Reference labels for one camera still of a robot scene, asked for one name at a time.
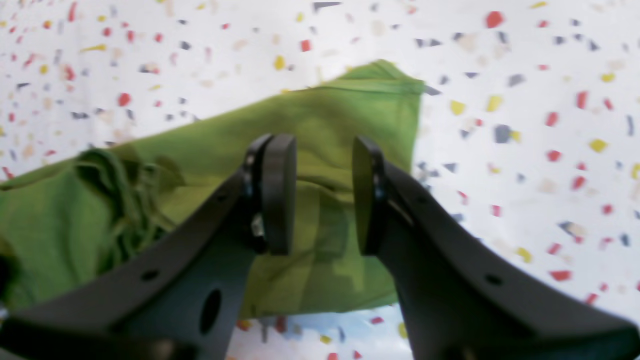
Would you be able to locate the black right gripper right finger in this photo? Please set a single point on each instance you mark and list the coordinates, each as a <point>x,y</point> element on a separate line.
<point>459,300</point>

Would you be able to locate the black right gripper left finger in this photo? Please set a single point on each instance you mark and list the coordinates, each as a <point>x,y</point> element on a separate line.
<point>180,299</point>

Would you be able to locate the green t-shirt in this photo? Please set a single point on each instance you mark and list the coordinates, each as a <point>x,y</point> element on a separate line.
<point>67,223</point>

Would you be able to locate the terrazzo pattern white tablecloth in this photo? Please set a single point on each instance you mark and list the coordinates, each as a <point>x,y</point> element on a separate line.
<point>520,116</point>

